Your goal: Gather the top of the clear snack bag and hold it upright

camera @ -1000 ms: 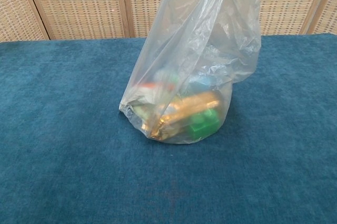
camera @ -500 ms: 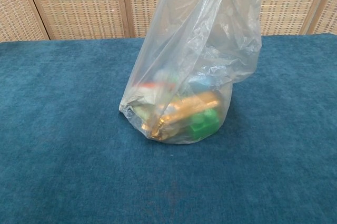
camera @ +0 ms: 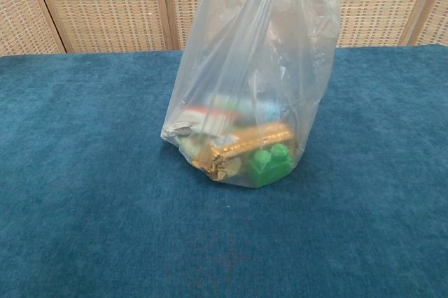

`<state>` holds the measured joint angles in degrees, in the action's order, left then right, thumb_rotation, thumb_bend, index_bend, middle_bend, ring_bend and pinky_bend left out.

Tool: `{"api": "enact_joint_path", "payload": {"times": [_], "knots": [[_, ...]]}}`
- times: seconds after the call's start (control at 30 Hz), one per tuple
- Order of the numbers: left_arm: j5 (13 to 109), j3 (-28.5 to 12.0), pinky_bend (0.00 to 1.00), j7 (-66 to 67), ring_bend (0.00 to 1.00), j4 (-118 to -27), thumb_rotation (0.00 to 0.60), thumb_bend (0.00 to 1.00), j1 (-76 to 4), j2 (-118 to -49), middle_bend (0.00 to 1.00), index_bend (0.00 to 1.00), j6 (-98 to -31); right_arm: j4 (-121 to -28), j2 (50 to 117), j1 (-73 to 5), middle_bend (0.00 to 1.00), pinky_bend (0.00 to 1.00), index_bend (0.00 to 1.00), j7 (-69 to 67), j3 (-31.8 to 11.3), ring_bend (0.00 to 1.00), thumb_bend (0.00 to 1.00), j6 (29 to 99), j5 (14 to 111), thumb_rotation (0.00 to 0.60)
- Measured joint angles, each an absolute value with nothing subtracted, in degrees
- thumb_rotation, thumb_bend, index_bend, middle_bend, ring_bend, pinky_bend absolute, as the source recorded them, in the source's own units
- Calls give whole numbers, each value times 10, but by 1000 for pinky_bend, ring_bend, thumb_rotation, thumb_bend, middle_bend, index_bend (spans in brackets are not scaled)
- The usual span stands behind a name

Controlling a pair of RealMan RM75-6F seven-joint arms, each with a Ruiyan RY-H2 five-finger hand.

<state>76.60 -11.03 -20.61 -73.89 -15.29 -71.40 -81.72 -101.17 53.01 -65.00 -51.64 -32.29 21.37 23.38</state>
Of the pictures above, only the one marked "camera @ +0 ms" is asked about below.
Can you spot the woven bamboo folding screen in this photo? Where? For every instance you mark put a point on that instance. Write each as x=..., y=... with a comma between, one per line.
x=115, y=7

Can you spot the green toy brick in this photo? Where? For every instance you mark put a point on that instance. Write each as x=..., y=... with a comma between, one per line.
x=269, y=168

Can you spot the clear plastic bag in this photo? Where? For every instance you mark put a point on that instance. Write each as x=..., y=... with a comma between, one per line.
x=245, y=49

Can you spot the blue carpet mat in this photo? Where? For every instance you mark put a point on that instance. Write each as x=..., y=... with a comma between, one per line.
x=87, y=172

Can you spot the orange snack packet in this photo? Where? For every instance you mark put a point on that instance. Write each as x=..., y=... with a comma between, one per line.
x=210, y=112

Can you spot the gold foil snack packet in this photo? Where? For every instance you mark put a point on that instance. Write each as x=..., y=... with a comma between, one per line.
x=238, y=140

